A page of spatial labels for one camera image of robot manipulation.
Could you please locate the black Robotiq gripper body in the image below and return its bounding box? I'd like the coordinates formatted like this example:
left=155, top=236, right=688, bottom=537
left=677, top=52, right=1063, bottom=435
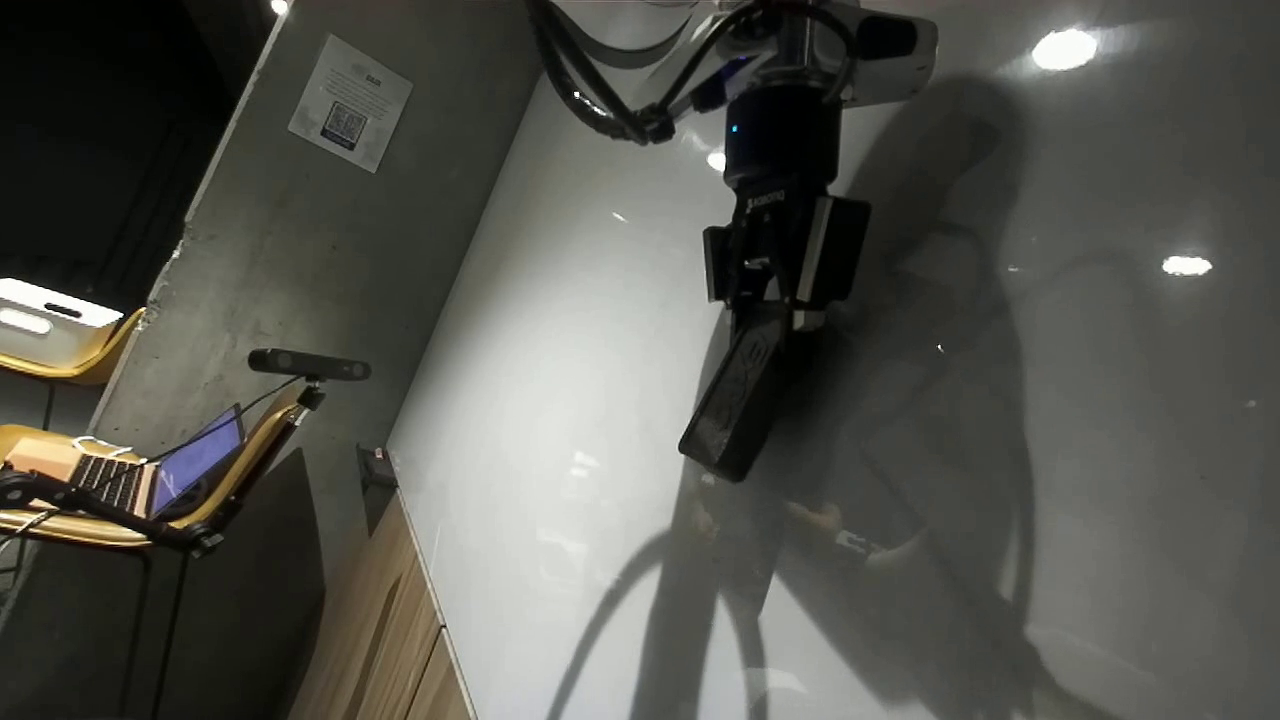
left=722, top=86, right=842, bottom=309

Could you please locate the black board eraser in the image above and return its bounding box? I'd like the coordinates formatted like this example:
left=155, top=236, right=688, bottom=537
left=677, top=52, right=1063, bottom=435
left=672, top=298, right=803, bottom=483

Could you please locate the black plug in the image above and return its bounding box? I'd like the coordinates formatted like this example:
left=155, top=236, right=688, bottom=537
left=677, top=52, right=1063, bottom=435
left=351, top=442, right=401, bottom=506

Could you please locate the white paper with QR code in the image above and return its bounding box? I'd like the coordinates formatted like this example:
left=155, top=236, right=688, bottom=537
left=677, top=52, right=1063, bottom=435
left=284, top=31, right=414, bottom=182

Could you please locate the yellow chair with laptop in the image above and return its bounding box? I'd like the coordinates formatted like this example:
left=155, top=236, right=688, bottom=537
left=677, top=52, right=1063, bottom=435
left=0, top=381, right=326, bottom=720

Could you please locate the open laptop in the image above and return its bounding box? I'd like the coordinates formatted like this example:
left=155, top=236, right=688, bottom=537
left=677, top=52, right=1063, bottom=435
left=0, top=404, right=250, bottom=524

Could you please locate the flat white device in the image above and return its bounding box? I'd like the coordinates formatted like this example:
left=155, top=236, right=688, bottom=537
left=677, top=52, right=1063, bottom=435
left=0, top=273, right=123, bottom=337

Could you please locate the black stereo camera bar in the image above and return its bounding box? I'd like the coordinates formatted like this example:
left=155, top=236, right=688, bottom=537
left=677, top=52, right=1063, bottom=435
left=245, top=346, right=376, bottom=390

